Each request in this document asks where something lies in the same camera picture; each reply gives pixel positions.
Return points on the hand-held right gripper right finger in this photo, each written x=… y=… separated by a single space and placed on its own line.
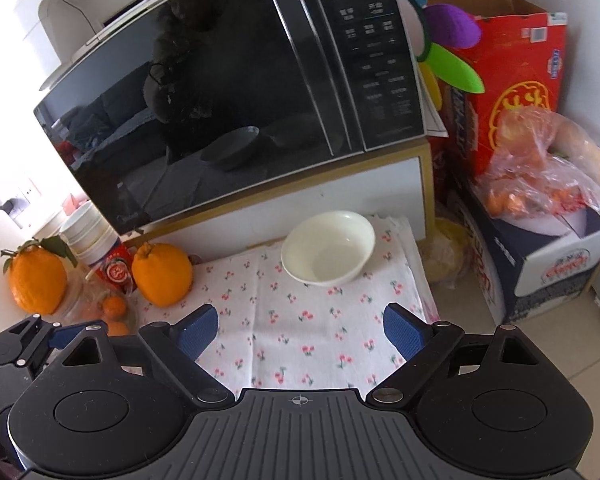
x=402 y=332

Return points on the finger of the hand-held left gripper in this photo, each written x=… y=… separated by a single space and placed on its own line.
x=75 y=332

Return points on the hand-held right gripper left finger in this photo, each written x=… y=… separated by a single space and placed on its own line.
x=200 y=332

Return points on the cream bowl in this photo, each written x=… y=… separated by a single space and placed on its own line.
x=325 y=255

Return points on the glass jar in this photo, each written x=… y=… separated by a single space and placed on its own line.
x=80 y=305

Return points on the pile of small tangerines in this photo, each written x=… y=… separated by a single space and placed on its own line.
x=114 y=307

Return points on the large orange with leaves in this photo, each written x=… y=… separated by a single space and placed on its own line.
x=35 y=280

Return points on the cherry print tablecloth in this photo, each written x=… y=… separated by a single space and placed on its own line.
x=280 y=320

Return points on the yellow plastic bag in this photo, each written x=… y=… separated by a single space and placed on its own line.
x=447 y=250

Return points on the stack of white cups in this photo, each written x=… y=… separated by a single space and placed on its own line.
x=90 y=230

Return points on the blue and white carton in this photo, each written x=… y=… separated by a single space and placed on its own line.
x=555 y=270

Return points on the white paper sheets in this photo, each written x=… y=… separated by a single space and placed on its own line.
x=434 y=115

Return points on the plastic bag of oranges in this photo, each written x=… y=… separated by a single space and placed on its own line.
x=540 y=160

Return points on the black microwave oven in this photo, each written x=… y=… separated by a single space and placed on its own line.
x=205 y=85

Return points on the red carton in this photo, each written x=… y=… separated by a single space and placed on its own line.
x=520 y=75

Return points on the colourful felt toy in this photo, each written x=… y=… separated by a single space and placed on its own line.
x=447 y=22

